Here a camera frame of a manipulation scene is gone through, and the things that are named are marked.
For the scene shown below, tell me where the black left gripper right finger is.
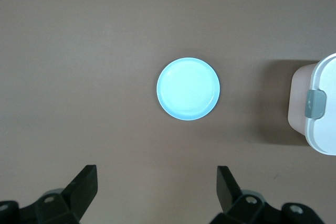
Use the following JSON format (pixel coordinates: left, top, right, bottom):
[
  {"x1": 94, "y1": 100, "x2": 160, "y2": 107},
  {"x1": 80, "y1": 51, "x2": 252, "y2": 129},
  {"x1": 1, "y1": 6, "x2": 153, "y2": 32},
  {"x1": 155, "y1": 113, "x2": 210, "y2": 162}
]
[{"x1": 209, "y1": 166, "x2": 323, "y2": 224}]

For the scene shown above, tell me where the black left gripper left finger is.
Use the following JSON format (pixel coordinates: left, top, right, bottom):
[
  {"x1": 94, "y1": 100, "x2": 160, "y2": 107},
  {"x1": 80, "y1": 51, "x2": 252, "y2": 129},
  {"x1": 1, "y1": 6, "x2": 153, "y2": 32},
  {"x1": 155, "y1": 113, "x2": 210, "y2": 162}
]
[{"x1": 0, "y1": 165, "x2": 98, "y2": 224}]

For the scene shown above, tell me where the grey box latch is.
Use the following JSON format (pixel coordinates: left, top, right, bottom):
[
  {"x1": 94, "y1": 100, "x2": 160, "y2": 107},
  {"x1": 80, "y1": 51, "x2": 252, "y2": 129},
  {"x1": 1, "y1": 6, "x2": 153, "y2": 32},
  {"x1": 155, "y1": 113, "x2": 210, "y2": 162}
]
[{"x1": 304, "y1": 89, "x2": 327, "y2": 119}]

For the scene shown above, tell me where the white lidded storage box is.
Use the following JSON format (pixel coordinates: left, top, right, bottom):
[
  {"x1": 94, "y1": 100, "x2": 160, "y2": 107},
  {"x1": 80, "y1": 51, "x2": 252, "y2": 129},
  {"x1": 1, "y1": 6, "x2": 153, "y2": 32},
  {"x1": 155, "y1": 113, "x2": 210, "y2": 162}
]
[{"x1": 287, "y1": 52, "x2": 336, "y2": 156}]

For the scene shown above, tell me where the light blue round plate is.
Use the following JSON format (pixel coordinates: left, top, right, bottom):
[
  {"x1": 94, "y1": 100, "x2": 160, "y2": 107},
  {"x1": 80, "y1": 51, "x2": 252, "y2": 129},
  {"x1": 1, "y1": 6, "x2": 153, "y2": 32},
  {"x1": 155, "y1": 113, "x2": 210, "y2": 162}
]
[{"x1": 156, "y1": 57, "x2": 221, "y2": 121}]

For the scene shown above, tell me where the brown table cover cloth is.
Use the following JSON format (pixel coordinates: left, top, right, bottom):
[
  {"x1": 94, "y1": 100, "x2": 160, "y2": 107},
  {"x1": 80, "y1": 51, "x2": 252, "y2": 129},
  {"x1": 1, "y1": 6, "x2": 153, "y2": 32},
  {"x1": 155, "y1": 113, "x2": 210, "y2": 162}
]
[{"x1": 0, "y1": 0, "x2": 336, "y2": 224}]

